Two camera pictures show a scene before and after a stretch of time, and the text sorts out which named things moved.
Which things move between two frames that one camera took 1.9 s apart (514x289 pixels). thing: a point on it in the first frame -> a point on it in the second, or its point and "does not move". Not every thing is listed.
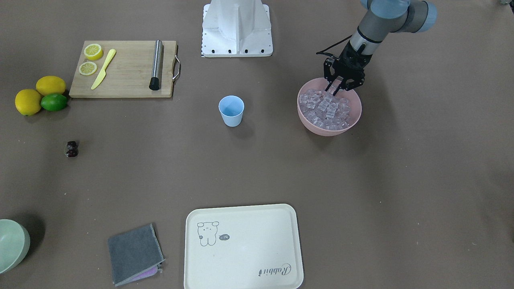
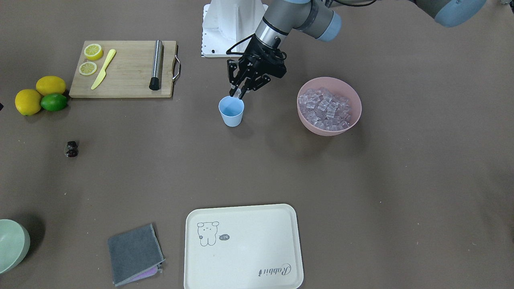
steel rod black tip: x=155 y=82 does not move
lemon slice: x=87 y=68 does not move
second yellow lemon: x=28 y=102 does not move
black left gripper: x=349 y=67 -> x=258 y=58
